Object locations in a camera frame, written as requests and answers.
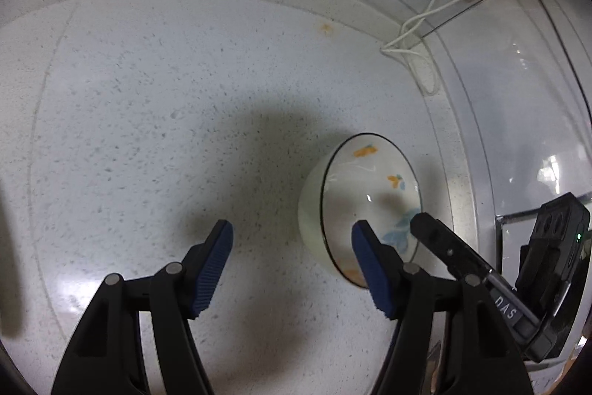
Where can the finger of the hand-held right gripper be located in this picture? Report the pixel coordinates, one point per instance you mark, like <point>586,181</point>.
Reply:
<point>444,242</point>

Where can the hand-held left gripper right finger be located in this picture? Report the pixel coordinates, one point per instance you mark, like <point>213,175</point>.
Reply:
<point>372,274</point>

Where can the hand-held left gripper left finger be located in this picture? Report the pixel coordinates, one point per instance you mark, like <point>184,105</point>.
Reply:
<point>212,270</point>

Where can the white bowl with orange print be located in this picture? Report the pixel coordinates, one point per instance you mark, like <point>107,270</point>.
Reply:
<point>365,177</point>

